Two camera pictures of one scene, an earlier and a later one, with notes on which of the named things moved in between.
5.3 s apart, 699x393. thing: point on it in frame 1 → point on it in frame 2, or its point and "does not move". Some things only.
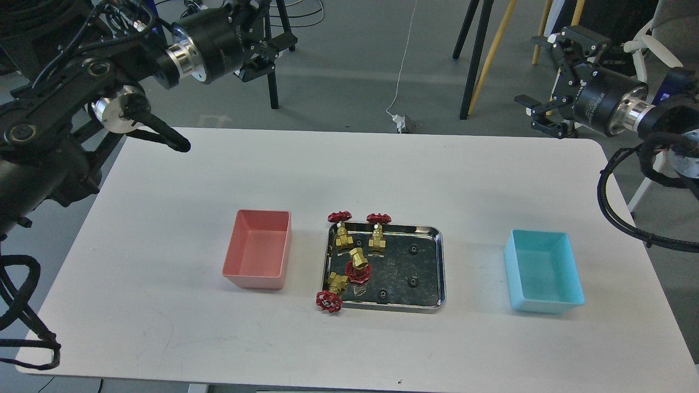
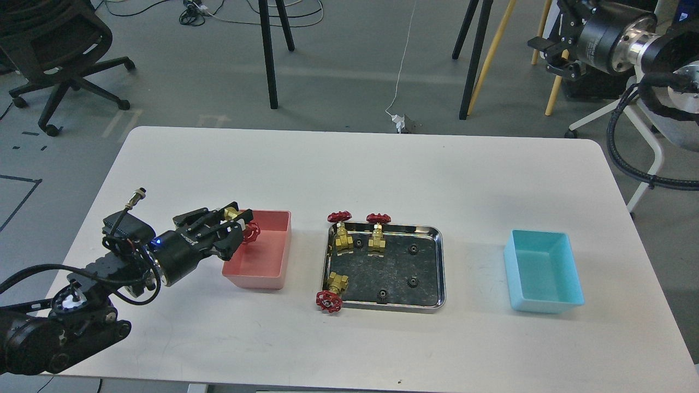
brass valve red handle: [358, 270] → [251, 231]
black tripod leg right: [486, 18] does not move
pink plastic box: [259, 250] does not move
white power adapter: [400, 121] does not move
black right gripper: [602, 97] → [610, 36]
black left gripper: [210, 43] → [178, 253]
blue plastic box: [543, 274] does not move
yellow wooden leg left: [509, 7] does not move
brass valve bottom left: [331, 300] does not move
